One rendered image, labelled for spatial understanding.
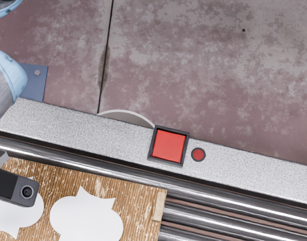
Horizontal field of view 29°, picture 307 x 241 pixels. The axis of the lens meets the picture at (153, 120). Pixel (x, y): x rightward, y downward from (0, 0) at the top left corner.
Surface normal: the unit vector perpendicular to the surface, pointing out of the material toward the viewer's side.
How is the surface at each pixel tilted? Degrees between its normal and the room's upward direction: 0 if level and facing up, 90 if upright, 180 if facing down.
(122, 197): 0
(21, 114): 0
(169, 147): 0
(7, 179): 32
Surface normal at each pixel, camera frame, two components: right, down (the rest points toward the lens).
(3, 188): 0.55, -0.14
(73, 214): 0.05, -0.31
